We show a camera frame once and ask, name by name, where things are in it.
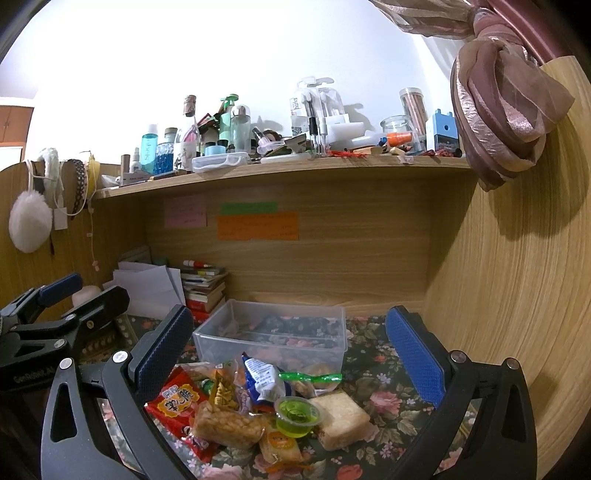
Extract orange label biscuit pack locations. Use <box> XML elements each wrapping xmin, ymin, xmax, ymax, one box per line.
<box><xmin>259</xmin><ymin>426</ymin><xmax>304</xmax><ymax>464</ymax></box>

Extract red snack bag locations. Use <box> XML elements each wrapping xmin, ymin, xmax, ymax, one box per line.
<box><xmin>144</xmin><ymin>366</ymin><xmax>217</xmax><ymax>462</ymax></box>

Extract green jelly cup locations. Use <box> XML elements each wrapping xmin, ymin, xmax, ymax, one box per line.
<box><xmin>273</xmin><ymin>396</ymin><xmax>324</xmax><ymax>439</ymax></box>

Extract blue pencil sharpener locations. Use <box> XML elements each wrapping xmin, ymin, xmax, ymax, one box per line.
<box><xmin>432</xmin><ymin>109</ymin><xmax>460</xmax><ymax>152</ymax></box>

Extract yellow snack packet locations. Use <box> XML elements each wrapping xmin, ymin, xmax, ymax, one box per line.
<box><xmin>209</xmin><ymin>371</ymin><xmax>239</xmax><ymax>411</ymax></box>

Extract white folded papers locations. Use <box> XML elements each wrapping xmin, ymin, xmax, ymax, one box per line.
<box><xmin>103</xmin><ymin>261</ymin><xmax>185</xmax><ymax>320</ymax></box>

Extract green clear snack bag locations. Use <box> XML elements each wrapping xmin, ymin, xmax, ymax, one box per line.
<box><xmin>280</xmin><ymin>364</ymin><xmax>342</xmax><ymax>399</ymax></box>

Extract blue white snack packet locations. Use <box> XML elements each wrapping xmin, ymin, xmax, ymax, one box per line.
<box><xmin>242</xmin><ymin>353</ymin><xmax>293</xmax><ymax>405</ymax></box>

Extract white fluffy earmuff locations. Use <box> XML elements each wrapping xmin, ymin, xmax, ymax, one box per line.
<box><xmin>8</xmin><ymin>190</ymin><xmax>53</xmax><ymax>253</ymax></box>

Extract clear glass jar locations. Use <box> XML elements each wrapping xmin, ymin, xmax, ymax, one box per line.
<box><xmin>380</xmin><ymin>115</ymin><xmax>424</xmax><ymax>154</ymax></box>

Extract clear plastic lidded box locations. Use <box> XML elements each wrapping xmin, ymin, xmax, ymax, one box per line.
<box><xmin>191</xmin><ymin>152</ymin><xmax>250</xmax><ymax>173</ymax></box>

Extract pink brown tied curtain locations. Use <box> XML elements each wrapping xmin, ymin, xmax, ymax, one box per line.
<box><xmin>376</xmin><ymin>1</ymin><xmax>574</xmax><ymax>191</ymax></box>

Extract tall clear tube container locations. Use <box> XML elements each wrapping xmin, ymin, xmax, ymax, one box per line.
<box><xmin>399</xmin><ymin>87</ymin><xmax>428</xmax><ymax>136</ymax></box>

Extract peanut brittle snack pack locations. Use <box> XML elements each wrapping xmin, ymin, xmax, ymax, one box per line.
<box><xmin>191</xmin><ymin>402</ymin><xmax>266</xmax><ymax>450</ymax></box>

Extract blue liquid bottle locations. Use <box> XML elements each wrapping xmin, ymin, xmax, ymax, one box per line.
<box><xmin>139</xmin><ymin>124</ymin><xmax>158</xmax><ymax>174</ymax></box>

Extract stack of books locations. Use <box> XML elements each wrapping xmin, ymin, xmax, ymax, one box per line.
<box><xmin>180</xmin><ymin>265</ymin><xmax>228</xmax><ymax>325</ymax></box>

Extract pink sticky note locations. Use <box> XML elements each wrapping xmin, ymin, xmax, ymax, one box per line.
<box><xmin>163</xmin><ymin>194</ymin><xmax>207</xmax><ymax>229</ymax></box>

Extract white tissue pack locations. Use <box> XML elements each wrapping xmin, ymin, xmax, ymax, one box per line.
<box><xmin>71</xmin><ymin>285</ymin><xmax>101</xmax><ymax>308</ymax></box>

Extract red white glue tube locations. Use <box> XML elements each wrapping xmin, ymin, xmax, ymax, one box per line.
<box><xmin>182</xmin><ymin>260</ymin><xmax>214</xmax><ymax>269</ymax></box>

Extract clear plastic storage bin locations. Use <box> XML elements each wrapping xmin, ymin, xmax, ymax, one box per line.
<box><xmin>193</xmin><ymin>300</ymin><xmax>348</xmax><ymax>372</ymax></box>

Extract wooden shelf board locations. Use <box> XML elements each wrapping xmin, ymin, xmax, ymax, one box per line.
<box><xmin>95</xmin><ymin>155</ymin><xmax>474</xmax><ymax>200</ymax></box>

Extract orange paper note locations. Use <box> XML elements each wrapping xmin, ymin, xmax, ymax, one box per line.
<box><xmin>216</xmin><ymin>212</ymin><xmax>300</xmax><ymax>241</ymax></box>

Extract floral green tablecloth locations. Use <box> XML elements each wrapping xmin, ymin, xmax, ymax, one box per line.
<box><xmin>78</xmin><ymin>313</ymin><xmax>482</xmax><ymax>480</ymax></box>

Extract white rice cracker pack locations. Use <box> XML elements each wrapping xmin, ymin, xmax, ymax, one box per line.
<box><xmin>311</xmin><ymin>391</ymin><xmax>375</xmax><ymax>451</ymax></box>

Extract green spray bottle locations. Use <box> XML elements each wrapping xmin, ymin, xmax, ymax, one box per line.
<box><xmin>217</xmin><ymin>94</ymin><xmax>239</xmax><ymax>146</ymax></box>

